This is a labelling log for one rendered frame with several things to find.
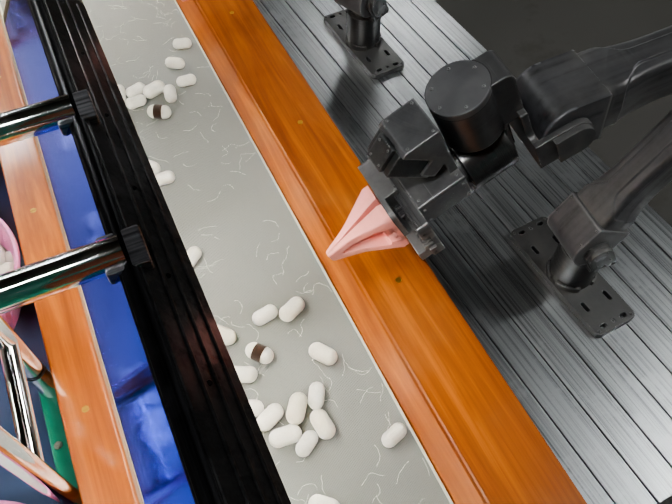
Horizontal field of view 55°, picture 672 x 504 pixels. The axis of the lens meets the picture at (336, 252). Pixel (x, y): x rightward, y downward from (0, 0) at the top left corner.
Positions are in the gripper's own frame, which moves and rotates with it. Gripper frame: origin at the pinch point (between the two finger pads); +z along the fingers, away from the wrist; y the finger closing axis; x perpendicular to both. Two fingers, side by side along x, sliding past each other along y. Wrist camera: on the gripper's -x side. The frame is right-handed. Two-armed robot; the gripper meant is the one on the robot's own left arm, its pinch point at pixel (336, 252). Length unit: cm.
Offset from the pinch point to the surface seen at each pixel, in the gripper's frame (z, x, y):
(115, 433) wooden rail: 31.9, 3.0, 1.2
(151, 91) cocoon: 15, 14, -51
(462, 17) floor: -63, 138, -128
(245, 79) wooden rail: 2, 19, -46
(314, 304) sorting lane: 8.6, 17.3, -5.1
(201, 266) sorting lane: 18.8, 12.8, -17.1
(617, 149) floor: -70, 139, -51
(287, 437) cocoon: 16.9, 10.6, 9.8
